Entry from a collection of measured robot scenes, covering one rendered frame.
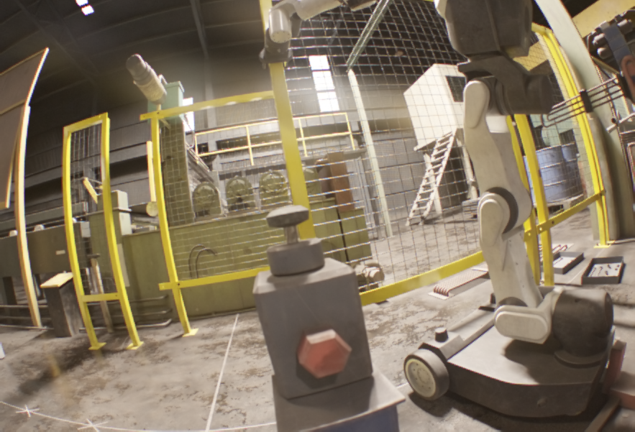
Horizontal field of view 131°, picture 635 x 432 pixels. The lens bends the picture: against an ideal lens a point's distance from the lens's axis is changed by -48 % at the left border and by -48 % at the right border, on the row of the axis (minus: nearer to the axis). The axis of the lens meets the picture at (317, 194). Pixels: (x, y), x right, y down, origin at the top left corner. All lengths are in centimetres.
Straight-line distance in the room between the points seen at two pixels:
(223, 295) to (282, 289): 247
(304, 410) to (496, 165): 78
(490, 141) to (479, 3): 41
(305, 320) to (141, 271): 271
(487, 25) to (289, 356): 87
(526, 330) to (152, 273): 280
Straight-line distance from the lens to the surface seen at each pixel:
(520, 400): 91
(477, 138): 88
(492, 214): 85
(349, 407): 28
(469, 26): 90
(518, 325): 93
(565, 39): 298
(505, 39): 89
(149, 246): 286
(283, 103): 100
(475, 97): 87
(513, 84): 84
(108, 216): 227
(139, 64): 223
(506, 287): 96
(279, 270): 28
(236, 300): 272
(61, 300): 309
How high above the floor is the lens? 72
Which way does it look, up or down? 5 degrees up
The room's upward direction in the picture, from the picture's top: 11 degrees counter-clockwise
